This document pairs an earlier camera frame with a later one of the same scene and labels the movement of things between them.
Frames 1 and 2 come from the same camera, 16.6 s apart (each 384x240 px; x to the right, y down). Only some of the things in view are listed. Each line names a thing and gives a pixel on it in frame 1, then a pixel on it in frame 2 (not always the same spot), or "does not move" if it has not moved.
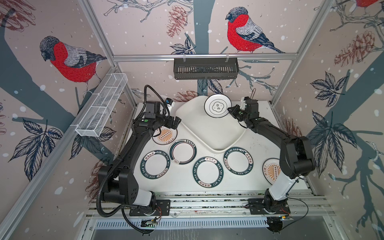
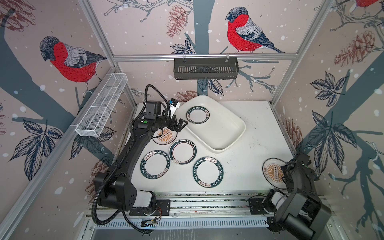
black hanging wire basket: x=206 y=68 does not move
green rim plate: x=238 y=160 -> x=197 y=115
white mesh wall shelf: x=101 y=104 does not move
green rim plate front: x=208 y=172 does not move
